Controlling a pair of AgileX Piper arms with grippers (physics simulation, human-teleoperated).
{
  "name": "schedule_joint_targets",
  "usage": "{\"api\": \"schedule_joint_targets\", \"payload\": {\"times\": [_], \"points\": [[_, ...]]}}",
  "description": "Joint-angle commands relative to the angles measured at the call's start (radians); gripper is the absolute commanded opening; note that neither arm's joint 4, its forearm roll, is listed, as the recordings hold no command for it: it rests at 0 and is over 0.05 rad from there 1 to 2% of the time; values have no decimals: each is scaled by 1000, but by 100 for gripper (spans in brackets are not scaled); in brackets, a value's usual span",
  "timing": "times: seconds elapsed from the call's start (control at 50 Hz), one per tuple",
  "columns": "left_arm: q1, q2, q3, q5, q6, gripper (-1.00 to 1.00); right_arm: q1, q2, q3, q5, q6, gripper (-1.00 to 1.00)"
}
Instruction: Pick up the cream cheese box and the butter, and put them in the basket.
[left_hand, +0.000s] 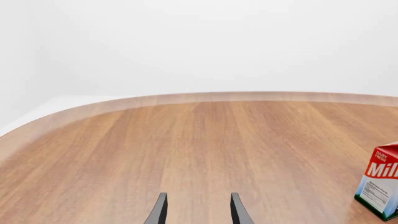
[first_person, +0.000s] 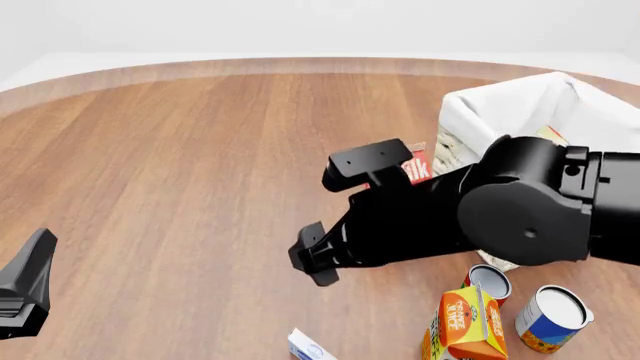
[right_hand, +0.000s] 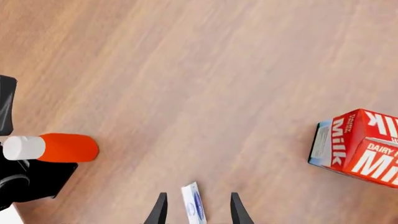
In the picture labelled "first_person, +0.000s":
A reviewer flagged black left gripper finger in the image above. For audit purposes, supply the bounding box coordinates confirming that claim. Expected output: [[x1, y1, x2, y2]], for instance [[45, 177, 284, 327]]
[[0, 227, 59, 312]]

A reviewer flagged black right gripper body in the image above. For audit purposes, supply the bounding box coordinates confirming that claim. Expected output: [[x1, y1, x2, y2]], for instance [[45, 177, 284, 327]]
[[287, 220, 351, 288]]

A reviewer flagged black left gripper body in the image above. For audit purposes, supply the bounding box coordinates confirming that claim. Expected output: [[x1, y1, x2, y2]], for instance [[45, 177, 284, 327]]
[[0, 287, 52, 340]]

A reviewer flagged white and blue cream cheese box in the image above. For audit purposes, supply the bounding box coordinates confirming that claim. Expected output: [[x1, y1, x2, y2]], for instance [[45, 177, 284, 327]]
[[287, 327, 340, 360]]

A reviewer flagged wicker basket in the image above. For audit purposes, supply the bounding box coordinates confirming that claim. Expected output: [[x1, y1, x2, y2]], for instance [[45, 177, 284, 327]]
[[431, 70, 640, 273]]

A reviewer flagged white cloth basket liner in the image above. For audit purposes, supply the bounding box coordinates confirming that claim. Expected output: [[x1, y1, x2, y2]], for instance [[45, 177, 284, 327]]
[[439, 70, 640, 159]]

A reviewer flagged cream box with red print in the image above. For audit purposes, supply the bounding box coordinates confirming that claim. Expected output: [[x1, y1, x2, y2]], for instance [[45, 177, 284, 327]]
[[533, 124, 571, 148]]

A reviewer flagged red milk carton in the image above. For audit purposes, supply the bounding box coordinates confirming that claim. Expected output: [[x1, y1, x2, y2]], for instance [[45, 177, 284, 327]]
[[363, 141, 434, 190]]

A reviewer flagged orange juice carton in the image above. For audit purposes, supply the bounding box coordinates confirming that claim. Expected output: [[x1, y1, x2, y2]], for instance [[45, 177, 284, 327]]
[[421, 281, 509, 360]]

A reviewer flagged red tin can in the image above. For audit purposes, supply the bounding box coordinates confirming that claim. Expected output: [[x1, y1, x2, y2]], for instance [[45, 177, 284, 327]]
[[465, 263, 513, 309]]

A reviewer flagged blue and yellow tin can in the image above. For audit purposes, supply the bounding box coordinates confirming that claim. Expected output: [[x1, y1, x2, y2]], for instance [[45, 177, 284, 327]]
[[514, 284, 596, 355]]

